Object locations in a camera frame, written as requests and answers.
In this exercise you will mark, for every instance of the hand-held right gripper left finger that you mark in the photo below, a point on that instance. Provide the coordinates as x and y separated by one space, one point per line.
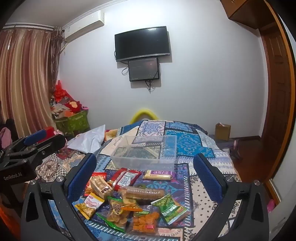
82 177

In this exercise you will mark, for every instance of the brown wooden door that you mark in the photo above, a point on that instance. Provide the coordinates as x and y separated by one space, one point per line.
276 92

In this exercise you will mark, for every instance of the striped brown curtain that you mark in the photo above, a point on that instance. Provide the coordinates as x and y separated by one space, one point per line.
25 81

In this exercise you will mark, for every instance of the brown biscuit packet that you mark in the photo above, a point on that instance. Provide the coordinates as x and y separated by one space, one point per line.
100 186

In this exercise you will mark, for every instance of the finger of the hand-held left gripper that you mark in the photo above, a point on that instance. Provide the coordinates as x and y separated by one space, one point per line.
35 137
52 143

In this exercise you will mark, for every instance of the yellow foam hoop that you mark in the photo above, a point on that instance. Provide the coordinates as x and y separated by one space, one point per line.
144 112

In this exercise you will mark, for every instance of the small black wall monitor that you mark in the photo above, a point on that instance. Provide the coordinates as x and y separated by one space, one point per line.
143 69

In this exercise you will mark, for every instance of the white air conditioner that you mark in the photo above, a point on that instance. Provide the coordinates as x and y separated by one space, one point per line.
85 25

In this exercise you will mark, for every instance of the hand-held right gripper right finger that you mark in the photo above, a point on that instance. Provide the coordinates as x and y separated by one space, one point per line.
207 180

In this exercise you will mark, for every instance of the brown wooden cabinet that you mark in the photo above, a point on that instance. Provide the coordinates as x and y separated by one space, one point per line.
247 12

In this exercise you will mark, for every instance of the cardboard box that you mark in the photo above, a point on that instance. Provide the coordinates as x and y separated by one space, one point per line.
222 132

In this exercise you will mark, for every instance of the pink cloth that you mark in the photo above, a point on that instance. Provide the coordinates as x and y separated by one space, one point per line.
5 138

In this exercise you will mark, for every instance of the large black wall television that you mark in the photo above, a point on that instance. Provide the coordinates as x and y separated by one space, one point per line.
142 44

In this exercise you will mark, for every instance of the small red snack packet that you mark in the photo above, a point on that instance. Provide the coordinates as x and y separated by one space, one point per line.
99 175

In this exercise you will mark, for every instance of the green storage box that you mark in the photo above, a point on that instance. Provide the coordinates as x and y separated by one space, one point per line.
74 121

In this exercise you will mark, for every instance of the white plastic bag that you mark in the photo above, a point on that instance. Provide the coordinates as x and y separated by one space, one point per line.
89 140

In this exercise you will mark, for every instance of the clear cracker roll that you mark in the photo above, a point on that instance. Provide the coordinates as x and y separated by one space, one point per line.
143 193

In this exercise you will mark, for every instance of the yellow and white snack packet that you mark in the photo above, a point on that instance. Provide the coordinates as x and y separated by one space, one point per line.
90 205

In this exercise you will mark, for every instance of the clear plastic container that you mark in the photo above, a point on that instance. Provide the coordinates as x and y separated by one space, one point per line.
143 160

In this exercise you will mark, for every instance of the blue patchwork blanket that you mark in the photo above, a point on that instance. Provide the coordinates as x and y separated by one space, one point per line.
185 143

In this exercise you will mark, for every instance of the green and orange chips packet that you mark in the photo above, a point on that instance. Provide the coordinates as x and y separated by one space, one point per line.
118 213

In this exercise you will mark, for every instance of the purple and yellow snack packet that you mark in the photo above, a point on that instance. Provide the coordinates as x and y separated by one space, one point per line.
158 175

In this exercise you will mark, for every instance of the green pea snack packet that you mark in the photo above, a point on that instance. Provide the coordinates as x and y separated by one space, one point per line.
171 208

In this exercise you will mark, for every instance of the clear packet of orange snacks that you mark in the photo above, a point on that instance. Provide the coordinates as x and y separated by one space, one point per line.
144 222

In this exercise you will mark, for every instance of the red plush toy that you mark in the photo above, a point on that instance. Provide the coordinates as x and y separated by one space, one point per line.
67 102

